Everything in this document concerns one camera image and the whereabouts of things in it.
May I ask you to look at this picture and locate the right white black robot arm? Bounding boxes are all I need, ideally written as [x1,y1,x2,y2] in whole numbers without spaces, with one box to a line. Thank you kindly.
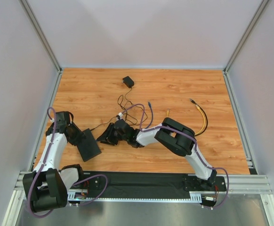
[97,117,217,188]

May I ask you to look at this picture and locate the blue ethernet cable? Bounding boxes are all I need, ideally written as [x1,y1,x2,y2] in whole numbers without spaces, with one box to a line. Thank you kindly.
[137,101,154,131]

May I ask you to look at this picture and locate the left aluminium frame post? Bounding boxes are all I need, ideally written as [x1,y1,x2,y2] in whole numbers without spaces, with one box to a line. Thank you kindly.
[19,0,62,73]

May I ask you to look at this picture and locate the grey slotted cable duct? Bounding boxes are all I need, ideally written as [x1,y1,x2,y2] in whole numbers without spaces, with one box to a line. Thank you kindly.
[68,192,202,203]

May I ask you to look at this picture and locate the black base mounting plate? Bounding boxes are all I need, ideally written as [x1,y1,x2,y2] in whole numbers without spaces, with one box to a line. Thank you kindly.
[72,171,226,199]

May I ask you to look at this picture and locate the right aluminium frame post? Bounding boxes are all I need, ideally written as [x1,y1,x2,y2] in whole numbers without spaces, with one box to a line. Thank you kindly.
[223,0,272,73]

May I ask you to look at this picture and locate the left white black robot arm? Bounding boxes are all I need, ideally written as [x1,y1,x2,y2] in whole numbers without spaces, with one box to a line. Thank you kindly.
[23,111,84,218]

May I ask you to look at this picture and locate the aluminium frame post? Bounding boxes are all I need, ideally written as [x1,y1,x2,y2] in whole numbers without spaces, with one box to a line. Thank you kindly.
[223,0,272,73]
[19,0,62,73]

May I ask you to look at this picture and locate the black network switch box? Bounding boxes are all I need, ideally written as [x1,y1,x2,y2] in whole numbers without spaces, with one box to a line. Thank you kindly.
[77,129,102,162]

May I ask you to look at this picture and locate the front aluminium frame rail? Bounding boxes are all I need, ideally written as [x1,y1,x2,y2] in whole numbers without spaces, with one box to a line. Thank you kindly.
[14,174,273,195]

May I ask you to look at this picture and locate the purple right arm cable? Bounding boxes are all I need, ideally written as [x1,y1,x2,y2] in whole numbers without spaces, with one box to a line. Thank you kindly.
[118,103,230,210]

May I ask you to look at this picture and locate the black power adapter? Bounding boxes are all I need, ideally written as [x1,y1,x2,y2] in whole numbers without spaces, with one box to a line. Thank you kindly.
[122,76,135,89]

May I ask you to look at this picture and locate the yellow ethernet cable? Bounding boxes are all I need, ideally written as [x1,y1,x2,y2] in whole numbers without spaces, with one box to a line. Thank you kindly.
[166,105,208,136]

